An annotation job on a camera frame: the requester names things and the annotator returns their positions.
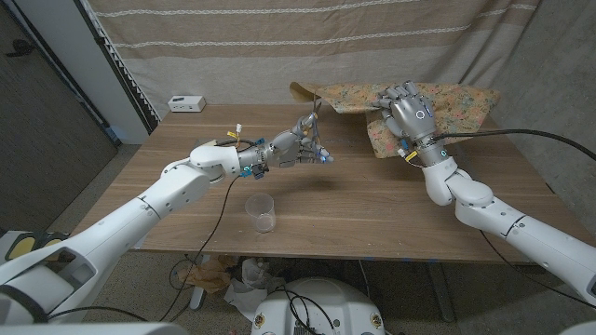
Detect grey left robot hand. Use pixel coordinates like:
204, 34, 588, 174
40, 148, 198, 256
252, 113, 335, 170

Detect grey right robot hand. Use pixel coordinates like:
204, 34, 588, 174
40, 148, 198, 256
371, 80, 449, 168

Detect grey scissors with yellow grips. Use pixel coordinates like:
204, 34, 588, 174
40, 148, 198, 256
306, 95, 327, 154

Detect clear plastic cup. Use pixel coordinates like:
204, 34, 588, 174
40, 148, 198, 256
244, 192, 278, 234

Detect crumpled white paper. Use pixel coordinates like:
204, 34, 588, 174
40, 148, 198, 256
223, 258, 286, 322

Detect crumpled brown paper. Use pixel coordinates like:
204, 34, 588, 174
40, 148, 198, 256
178, 256, 238, 293

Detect beige striped curtain backdrop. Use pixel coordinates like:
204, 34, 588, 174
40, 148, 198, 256
86, 0, 544, 120

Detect white power strip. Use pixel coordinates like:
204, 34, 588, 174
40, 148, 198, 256
168, 95, 208, 114

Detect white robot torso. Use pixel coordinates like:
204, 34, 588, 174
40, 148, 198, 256
251, 277, 386, 335

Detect white table leg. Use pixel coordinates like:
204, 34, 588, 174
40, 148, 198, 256
189, 254, 210, 311

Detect grey table leg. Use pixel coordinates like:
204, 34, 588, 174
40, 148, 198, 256
426, 262, 455, 323

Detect black pole with zigzag strip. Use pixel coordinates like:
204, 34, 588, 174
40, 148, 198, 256
74, 0, 162, 134

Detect yellow and black foot pedals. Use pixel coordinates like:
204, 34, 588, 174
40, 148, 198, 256
5, 231, 69, 261

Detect white floor platform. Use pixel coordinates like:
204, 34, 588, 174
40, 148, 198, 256
0, 230, 20, 271

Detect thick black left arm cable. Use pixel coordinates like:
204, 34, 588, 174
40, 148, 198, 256
211, 138, 257, 151

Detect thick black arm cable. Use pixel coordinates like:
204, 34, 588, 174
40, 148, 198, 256
211, 138, 257, 151
430, 128, 596, 162

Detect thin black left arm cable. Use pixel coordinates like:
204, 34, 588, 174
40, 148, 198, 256
160, 175, 241, 322

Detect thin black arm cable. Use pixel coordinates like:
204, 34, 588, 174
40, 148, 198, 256
160, 175, 241, 322
479, 230, 596, 311

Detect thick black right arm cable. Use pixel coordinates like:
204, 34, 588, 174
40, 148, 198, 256
430, 128, 596, 162

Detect black torso cables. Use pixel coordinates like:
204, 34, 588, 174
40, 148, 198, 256
274, 284, 339, 335

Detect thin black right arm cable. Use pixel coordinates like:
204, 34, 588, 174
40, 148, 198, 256
479, 230, 596, 311

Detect black door handle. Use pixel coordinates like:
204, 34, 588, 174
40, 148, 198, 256
5, 39, 36, 58

